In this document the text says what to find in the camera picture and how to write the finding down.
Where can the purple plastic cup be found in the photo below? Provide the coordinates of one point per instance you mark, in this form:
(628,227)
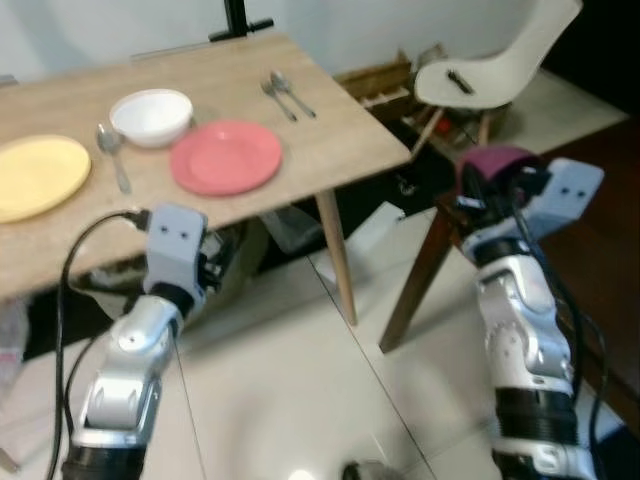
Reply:
(495,160)

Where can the grey basin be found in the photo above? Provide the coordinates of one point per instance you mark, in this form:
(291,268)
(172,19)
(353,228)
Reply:
(240,262)

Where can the clear plastic container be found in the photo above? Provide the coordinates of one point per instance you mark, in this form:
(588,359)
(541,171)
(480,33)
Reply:
(292,228)

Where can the pink plate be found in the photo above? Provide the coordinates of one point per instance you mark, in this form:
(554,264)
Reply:
(225,158)

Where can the dark brown wooden table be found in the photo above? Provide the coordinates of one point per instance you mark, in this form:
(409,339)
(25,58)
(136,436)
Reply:
(600,260)

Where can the small black object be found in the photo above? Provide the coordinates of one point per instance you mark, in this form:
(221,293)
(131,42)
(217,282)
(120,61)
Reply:
(460,82)

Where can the white plastic chair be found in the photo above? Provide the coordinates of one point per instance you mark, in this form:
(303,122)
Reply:
(500,70)

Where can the light wooden table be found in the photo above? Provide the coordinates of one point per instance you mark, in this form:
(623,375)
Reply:
(300,140)

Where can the wooden crate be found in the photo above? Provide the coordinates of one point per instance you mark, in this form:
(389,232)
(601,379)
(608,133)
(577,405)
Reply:
(380,85)

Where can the white bowl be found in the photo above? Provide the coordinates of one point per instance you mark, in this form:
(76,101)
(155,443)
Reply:
(150,115)

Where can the silver spoon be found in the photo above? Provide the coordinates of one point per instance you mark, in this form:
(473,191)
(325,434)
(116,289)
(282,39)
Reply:
(282,82)
(108,140)

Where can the silver fork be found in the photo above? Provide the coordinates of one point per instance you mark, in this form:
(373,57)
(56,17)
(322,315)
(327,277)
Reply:
(272,93)

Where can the yellow plate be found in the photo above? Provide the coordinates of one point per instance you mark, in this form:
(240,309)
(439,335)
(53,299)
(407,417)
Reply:
(35,178)

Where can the black stand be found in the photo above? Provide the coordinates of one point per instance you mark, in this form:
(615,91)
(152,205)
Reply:
(238,15)

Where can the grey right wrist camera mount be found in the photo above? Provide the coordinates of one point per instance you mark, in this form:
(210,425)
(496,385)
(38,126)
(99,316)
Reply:
(570,190)

